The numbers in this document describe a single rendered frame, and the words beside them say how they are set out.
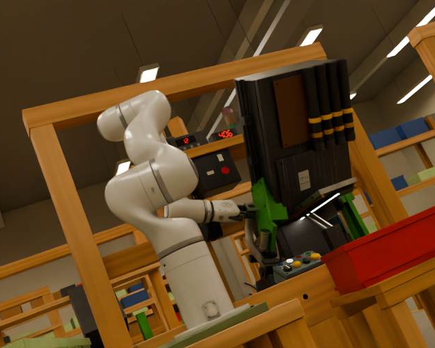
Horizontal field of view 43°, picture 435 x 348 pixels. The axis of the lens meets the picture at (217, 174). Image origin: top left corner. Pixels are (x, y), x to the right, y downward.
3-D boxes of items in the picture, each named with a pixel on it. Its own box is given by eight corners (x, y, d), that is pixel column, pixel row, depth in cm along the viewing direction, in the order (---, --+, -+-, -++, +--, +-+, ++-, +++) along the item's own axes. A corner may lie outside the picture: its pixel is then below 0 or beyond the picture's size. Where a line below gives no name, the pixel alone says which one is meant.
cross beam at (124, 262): (362, 184, 268) (353, 168, 270) (106, 279, 217) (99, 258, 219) (356, 188, 273) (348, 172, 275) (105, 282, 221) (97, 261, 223)
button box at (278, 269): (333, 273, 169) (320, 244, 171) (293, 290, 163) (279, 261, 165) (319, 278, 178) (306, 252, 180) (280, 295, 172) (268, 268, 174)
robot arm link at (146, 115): (148, 224, 135) (209, 197, 135) (128, 188, 128) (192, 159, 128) (126, 129, 176) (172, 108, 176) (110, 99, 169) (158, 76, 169)
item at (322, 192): (359, 184, 190) (355, 176, 191) (322, 198, 184) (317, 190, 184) (310, 217, 225) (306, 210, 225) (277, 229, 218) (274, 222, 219)
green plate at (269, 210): (293, 231, 196) (281, 176, 203) (271, 233, 193) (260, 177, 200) (280, 239, 206) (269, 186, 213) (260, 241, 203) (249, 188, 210)
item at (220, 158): (242, 179, 228) (228, 147, 231) (206, 191, 221) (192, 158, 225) (233, 189, 239) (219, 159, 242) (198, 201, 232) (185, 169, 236)
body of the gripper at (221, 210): (213, 208, 194) (242, 208, 198) (204, 195, 203) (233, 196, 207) (209, 227, 197) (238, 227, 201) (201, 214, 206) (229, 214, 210)
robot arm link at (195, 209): (196, 217, 205) (203, 226, 197) (161, 217, 201) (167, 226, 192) (198, 196, 203) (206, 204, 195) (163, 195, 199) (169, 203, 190)
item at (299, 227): (357, 251, 220) (320, 175, 228) (295, 278, 208) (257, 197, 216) (335, 261, 236) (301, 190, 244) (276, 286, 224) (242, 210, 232)
